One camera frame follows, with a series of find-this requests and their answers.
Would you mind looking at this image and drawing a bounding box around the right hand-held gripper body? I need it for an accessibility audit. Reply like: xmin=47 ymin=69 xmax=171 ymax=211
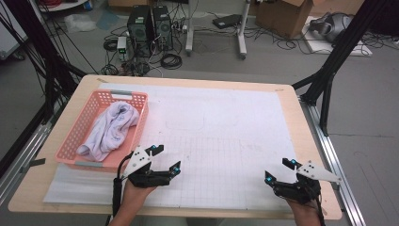
xmin=272 ymin=160 xmax=343 ymax=205

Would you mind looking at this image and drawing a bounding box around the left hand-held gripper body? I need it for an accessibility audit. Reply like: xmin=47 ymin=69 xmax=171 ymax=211
xmin=121 ymin=146 xmax=173 ymax=189

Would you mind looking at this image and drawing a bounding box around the lilac printed towel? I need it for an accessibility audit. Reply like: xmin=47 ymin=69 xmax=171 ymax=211
xmin=75 ymin=101 xmax=140 ymax=163

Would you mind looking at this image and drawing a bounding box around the pink plastic basket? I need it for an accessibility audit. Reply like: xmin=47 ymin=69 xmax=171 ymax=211
xmin=55 ymin=89 xmax=150 ymax=174

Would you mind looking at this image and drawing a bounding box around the person's right hand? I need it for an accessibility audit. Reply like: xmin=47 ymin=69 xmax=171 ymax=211
xmin=285 ymin=199 xmax=323 ymax=220

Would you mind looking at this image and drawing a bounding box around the white grid mat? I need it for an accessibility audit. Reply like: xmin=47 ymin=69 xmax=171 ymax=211
xmin=42 ymin=82 xmax=310 ymax=212

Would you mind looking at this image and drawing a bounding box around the white power box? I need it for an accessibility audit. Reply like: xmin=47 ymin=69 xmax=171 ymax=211
xmin=116 ymin=36 xmax=129 ymax=61

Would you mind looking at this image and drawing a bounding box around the black computer tower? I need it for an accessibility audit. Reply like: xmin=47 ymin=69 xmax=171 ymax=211
xmin=126 ymin=5 xmax=154 ymax=58
xmin=152 ymin=5 xmax=174 ymax=52

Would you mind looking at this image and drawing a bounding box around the white floor board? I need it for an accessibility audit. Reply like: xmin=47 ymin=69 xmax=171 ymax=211
xmin=301 ymin=15 xmax=374 ymax=57

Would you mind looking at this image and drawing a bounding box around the grey round device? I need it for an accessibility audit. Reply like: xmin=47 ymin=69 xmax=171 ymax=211
xmin=309 ymin=11 xmax=354 ymax=43

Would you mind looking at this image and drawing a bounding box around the large cardboard box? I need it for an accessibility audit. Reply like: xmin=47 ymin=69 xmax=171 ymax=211
xmin=254 ymin=0 xmax=314 ymax=40

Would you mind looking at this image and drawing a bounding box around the flat black device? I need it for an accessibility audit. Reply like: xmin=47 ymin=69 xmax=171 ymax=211
xmin=212 ymin=13 xmax=243 ymax=30

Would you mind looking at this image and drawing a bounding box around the clear plastic bag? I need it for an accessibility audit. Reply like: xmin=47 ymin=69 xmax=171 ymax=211
xmin=64 ymin=12 xmax=98 ymax=34

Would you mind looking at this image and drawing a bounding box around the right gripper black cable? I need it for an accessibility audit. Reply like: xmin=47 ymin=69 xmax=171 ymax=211
xmin=314 ymin=194 xmax=327 ymax=226

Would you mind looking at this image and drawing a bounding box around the aluminium rail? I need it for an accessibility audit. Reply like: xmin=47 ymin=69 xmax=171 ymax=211
xmin=299 ymin=97 xmax=367 ymax=226
xmin=0 ymin=121 xmax=53 ymax=206

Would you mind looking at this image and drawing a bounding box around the coiled black cable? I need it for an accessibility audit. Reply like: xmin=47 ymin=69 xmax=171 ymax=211
xmin=160 ymin=53 xmax=184 ymax=71

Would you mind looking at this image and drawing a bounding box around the grey bracket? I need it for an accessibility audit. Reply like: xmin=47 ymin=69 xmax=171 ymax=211
xmin=20 ymin=158 xmax=46 ymax=173

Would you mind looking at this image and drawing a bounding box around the black metal frame stand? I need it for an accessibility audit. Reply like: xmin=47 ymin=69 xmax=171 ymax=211
xmin=291 ymin=0 xmax=390 ymax=137
xmin=0 ymin=0 xmax=88 ymax=123

